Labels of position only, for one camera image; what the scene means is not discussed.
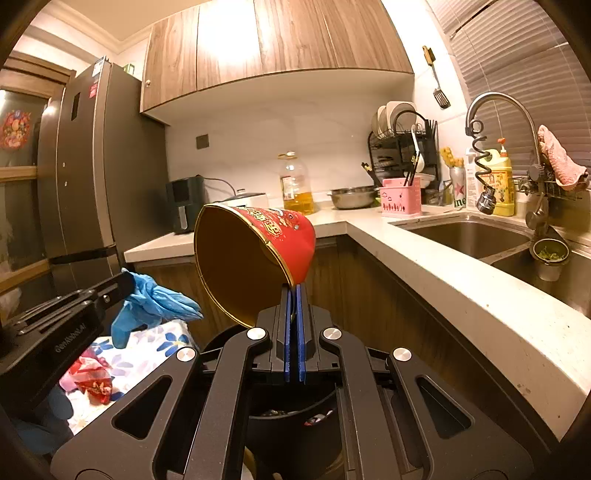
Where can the hanging slotted spatula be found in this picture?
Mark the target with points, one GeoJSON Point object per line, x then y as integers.
{"type": "Point", "coordinates": [441, 98]}

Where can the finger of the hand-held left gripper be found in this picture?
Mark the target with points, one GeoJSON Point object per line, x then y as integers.
{"type": "Point", "coordinates": [113, 286]}

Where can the white bottle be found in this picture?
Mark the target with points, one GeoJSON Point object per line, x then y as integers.
{"type": "Point", "coordinates": [472, 180]}

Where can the blue floral cloth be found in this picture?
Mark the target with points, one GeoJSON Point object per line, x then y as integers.
{"type": "Point", "coordinates": [138, 350]}

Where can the blue glove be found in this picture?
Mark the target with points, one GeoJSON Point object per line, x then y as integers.
{"type": "Point", "coordinates": [157, 300]}

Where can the cooking oil bottle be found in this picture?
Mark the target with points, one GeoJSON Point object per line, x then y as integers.
{"type": "Point", "coordinates": [296, 189]}

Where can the steel faucet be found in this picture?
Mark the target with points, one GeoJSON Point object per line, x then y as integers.
{"type": "Point", "coordinates": [496, 96]}

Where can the pink plastic bag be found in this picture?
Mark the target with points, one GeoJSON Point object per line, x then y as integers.
{"type": "Point", "coordinates": [68, 382]}

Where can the person's left hand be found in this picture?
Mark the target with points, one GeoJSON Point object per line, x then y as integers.
{"type": "Point", "coordinates": [46, 415]}

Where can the black chopsticks bundle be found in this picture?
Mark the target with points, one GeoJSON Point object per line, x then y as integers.
{"type": "Point", "coordinates": [430, 130]}

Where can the colourful round door sticker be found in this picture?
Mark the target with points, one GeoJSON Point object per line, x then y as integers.
{"type": "Point", "coordinates": [16, 130]}

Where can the steel pot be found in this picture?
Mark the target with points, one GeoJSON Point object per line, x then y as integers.
{"type": "Point", "coordinates": [353, 198]}

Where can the wooden wall cabinets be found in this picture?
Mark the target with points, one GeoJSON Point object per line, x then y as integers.
{"type": "Point", "coordinates": [277, 41]}

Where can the beer can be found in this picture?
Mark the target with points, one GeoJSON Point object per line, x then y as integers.
{"type": "Point", "coordinates": [458, 189]}

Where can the large white plate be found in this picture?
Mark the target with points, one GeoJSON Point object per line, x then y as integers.
{"type": "Point", "coordinates": [399, 113]}

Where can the red clear plastic wrapper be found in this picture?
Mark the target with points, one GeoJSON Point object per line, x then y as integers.
{"type": "Point", "coordinates": [92, 383]}

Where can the yellow detergent bottle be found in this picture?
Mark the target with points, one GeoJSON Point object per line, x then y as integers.
{"type": "Point", "coordinates": [503, 184]}

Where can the pink rag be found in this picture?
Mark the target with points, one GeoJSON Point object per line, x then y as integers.
{"type": "Point", "coordinates": [558, 159]}

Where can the white spoon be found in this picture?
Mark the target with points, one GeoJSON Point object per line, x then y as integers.
{"type": "Point", "coordinates": [417, 152]}

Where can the black trash bin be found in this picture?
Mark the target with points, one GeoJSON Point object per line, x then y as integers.
{"type": "Point", "coordinates": [295, 434]}

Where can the pink utensil holder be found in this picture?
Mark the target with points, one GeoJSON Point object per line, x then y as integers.
{"type": "Point", "coordinates": [399, 199]}

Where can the black air fryer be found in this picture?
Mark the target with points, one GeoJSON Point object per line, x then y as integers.
{"type": "Point", "coordinates": [184, 205]}

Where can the steel sink strainer cup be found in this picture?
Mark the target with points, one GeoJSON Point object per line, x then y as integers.
{"type": "Point", "coordinates": [549, 263]}

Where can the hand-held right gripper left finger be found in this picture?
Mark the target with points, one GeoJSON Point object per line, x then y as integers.
{"type": "Point", "coordinates": [288, 323]}

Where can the wooden glass door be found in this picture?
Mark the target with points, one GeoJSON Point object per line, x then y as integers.
{"type": "Point", "coordinates": [18, 207]}

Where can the dark grey refrigerator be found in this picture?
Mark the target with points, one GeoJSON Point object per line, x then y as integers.
{"type": "Point", "coordinates": [101, 184]}

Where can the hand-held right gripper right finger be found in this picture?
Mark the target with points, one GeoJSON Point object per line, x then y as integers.
{"type": "Point", "coordinates": [301, 323]}

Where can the dark wall socket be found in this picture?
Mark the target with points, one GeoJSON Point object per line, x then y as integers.
{"type": "Point", "coordinates": [202, 141]}

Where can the white electric cooker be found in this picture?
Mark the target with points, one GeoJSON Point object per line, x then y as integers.
{"type": "Point", "coordinates": [249, 199]}

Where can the steel sink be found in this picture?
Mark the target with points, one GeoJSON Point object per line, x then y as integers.
{"type": "Point", "coordinates": [461, 240]}

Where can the small white plate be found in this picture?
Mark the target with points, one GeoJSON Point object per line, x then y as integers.
{"type": "Point", "coordinates": [382, 121]}

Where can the black dish rack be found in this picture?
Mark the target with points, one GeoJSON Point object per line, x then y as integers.
{"type": "Point", "coordinates": [383, 157]}

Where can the window blinds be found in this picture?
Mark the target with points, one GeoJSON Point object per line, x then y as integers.
{"type": "Point", "coordinates": [508, 55]}

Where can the yellow dish brush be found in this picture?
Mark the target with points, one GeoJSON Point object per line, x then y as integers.
{"type": "Point", "coordinates": [451, 158]}

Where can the kitchen counter with cabinets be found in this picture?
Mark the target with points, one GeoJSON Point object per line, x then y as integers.
{"type": "Point", "coordinates": [461, 323]}

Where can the red noodle cup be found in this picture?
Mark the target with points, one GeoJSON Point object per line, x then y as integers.
{"type": "Point", "coordinates": [277, 240]}

